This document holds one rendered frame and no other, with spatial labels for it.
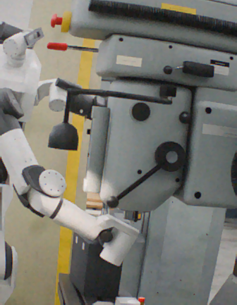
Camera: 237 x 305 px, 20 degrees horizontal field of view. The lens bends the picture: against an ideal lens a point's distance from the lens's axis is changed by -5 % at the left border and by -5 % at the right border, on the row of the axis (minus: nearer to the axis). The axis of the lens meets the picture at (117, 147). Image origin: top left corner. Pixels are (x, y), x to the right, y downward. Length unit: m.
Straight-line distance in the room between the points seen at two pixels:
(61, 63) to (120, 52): 1.84
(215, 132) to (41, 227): 1.96
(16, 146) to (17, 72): 0.30
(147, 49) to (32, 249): 2.06
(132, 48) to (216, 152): 0.32
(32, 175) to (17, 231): 1.67
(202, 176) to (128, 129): 0.21
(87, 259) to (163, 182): 0.57
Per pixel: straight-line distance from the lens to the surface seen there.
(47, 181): 1.82
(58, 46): 1.78
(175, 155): 1.60
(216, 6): 1.65
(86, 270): 2.13
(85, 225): 1.85
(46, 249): 3.49
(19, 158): 1.84
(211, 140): 1.63
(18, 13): 10.78
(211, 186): 1.64
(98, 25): 1.58
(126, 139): 1.61
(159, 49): 1.60
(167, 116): 1.63
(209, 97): 1.64
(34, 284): 3.54
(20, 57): 2.07
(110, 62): 1.58
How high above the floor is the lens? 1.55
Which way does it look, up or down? 3 degrees down
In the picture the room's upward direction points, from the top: 7 degrees clockwise
